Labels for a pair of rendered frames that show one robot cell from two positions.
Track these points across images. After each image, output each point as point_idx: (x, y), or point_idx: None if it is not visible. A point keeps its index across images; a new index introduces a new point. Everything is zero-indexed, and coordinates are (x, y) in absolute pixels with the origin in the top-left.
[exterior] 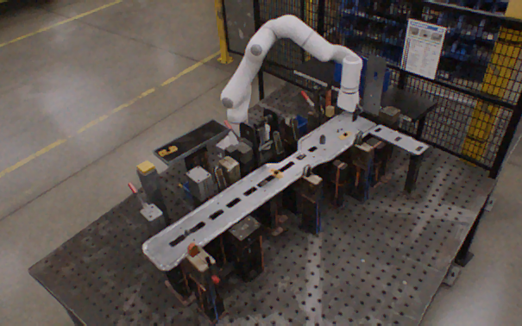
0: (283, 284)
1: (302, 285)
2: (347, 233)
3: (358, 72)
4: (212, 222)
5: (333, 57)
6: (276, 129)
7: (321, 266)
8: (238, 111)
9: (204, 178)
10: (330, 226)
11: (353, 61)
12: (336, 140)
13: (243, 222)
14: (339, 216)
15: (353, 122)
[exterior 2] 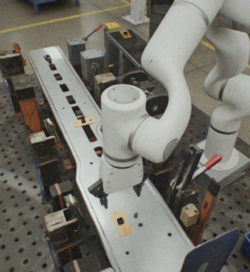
0: (9, 151)
1: None
2: (22, 225)
3: (102, 121)
4: (50, 73)
5: (162, 85)
6: None
7: (2, 183)
8: (218, 111)
9: (83, 56)
10: (43, 212)
11: (109, 91)
12: (114, 204)
13: (28, 82)
14: None
15: (153, 254)
